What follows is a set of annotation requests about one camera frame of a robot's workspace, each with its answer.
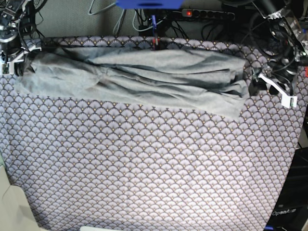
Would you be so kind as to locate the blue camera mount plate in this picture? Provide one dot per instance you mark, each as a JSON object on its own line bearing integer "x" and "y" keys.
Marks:
{"x": 149, "y": 4}

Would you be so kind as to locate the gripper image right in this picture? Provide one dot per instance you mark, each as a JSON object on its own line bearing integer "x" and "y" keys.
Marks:
{"x": 285, "y": 71}

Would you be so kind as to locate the black OpenArm computer box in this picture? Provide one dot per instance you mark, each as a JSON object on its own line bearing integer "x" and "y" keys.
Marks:
{"x": 291, "y": 210}

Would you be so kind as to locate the blue vertical post centre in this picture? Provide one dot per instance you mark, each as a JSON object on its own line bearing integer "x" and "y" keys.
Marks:
{"x": 154, "y": 24}

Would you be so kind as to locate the black power strip red switch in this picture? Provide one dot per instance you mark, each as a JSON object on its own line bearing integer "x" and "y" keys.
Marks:
{"x": 207, "y": 14}

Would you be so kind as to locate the light grey T-shirt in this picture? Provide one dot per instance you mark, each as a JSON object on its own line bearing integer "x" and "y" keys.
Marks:
{"x": 183, "y": 78}

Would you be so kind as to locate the fan-patterned table cloth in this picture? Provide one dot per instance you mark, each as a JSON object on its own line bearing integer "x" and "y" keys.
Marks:
{"x": 131, "y": 167}

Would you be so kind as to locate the white camera bracket image left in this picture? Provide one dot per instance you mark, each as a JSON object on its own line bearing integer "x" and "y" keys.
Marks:
{"x": 8, "y": 64}

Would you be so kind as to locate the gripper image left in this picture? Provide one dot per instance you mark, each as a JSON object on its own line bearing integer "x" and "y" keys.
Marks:
{"x": 10, "y": 45}

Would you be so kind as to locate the red clamp at table right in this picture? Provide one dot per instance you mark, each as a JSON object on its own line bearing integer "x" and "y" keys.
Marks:
{"x": 306, "y": 69}

